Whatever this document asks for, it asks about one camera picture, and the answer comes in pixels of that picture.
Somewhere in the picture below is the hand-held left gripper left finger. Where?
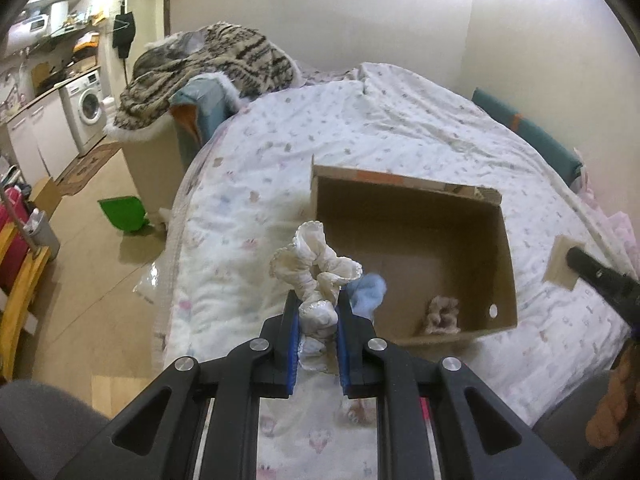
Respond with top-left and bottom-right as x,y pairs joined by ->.
55,292 -> 301,480

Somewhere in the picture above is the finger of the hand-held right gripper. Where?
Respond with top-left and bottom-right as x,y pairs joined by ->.
566,244 -> 640,322

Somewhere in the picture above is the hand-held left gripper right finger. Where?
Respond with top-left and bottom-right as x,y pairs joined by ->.
336,291 -> 577,480

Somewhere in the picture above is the white scrunchie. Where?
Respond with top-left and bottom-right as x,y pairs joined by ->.
270,220 -> 363,373

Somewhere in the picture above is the cardboard box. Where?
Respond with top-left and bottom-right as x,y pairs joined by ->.
310,155 -> 519,347

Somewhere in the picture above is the small beige card piece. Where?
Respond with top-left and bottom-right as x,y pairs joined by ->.
545,235 -> 586,291

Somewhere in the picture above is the light blue sock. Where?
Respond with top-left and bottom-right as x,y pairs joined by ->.
346,274 -> 388,322

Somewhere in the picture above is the orange plush toy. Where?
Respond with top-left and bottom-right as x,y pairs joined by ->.
585,340 -> 640,448

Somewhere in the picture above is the grey fabric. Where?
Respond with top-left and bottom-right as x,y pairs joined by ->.
531,370 -> 626,480
0,379 -> 113,480

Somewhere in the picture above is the clear plastic bag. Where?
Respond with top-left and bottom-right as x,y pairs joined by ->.
131,261 -> 168,306

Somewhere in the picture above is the teal bolster pillow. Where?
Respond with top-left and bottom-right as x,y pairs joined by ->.
471,87 -> 583,186

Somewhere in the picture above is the green dustpan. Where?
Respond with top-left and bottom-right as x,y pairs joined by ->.
97,196 -> 149,233

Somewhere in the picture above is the beige storage hamper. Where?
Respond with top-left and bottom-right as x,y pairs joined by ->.
120,122 -> 193,228

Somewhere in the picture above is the bed with floral sheet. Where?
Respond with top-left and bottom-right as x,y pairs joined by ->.
152,62 -> 633,480

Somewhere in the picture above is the teal cushion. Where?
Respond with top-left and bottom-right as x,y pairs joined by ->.
169,74 -> 241,143

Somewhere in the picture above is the brown patterned door mat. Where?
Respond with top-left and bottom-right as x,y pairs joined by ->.
56,141 -> 122,197

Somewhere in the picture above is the grey waste bin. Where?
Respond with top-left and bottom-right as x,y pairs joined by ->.
21,210 -> 62,261

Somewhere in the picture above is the yellow wooden chair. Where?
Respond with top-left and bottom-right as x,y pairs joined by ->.
0,222 -> 53,381

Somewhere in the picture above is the small brown carton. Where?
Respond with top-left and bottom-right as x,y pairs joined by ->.
30,176 -> 63,221

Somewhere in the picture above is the striped fur blanket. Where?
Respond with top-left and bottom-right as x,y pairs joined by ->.
104,22 -> 301,142

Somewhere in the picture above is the white washing machine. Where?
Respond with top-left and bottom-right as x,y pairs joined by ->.
59,71 -> 108,156

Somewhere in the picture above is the white kitchen cabinet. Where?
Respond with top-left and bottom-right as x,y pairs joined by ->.
6,91 -> 78,186

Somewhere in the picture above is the white wall appliance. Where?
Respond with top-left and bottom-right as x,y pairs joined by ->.
5,1 -> 71,48

